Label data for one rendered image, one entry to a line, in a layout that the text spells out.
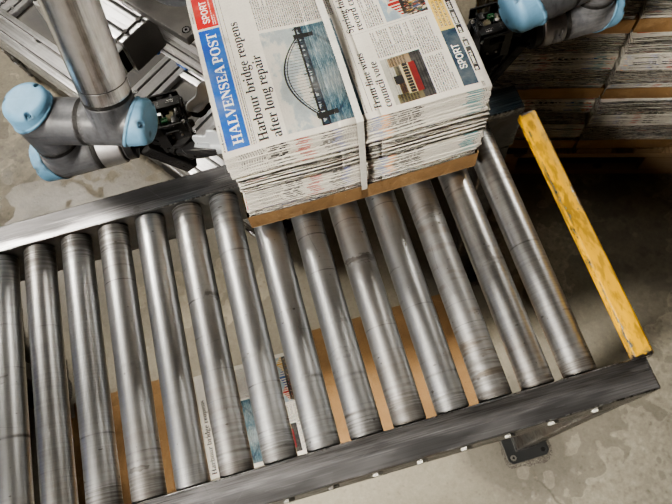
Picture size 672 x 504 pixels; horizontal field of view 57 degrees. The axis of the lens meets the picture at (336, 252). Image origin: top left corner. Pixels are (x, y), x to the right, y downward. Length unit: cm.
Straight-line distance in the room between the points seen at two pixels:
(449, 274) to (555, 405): 24
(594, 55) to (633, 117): 31
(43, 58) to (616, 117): 171
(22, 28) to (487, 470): 196
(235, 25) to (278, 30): 6
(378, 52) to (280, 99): 15
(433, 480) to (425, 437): 80
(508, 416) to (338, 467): 25
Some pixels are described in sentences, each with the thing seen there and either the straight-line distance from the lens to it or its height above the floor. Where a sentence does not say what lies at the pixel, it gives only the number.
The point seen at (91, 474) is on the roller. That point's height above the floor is 80.
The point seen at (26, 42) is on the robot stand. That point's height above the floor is 23.
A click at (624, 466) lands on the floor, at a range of 180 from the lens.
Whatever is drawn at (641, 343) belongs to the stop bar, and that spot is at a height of 82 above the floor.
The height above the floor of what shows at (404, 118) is 101.
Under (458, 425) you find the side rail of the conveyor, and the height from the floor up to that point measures 80.
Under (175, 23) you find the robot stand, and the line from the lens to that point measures 129.
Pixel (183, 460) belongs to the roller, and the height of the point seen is 80.
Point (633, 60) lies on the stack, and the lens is 162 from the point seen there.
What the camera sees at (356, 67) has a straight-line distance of 87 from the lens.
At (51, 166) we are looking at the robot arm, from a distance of 115.
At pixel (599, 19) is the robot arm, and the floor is 84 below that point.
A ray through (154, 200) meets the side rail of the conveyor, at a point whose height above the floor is 80.
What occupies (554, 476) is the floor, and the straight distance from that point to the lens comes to 175.
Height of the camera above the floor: 170
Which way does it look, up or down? 67 degrees down
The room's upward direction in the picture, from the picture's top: 12 degrees counter-clockwise
